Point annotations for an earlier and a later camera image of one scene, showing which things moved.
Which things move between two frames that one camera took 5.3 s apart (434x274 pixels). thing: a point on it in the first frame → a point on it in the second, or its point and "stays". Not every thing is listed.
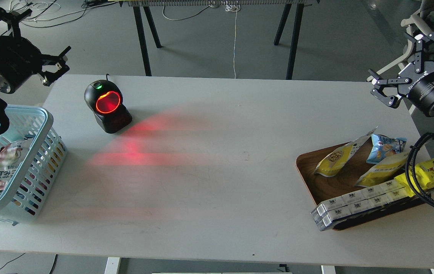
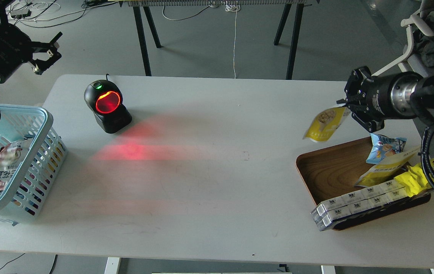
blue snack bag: [383, 146] stays
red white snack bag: [8, 160] stays
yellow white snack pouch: [335, 160] → [325, 123]
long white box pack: [327, 212] stays
